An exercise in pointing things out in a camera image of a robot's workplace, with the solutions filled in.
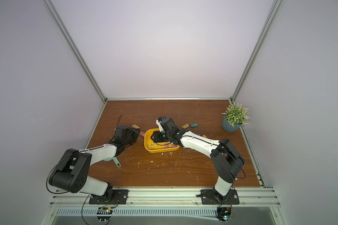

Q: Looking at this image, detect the yellow plastic storage box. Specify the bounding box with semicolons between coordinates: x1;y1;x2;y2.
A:
144;128;180;153

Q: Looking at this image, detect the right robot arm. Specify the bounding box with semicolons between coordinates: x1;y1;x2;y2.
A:
151;117;246;196

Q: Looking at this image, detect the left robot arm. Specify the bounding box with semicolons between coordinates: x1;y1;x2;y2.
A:
47;125;140;196

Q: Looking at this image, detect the potted green plant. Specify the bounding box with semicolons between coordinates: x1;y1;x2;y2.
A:
222;102;250;133

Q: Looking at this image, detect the left controller board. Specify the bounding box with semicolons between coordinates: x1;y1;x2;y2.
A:
96;207;113;224

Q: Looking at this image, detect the controller board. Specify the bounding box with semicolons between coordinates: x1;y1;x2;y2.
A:
216;207;233;222
96;207;113;224

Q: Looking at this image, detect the right controller board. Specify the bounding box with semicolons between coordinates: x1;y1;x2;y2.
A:
216;207;233;222

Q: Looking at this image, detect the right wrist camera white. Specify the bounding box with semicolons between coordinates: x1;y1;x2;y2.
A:
156;116;166;132

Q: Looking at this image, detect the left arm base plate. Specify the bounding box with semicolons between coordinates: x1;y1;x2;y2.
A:
89;189;129;205

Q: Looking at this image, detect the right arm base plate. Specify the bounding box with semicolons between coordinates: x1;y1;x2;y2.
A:
196;189;240;205

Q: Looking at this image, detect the aluminium front rail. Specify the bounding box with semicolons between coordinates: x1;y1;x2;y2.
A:
49;187;281;208

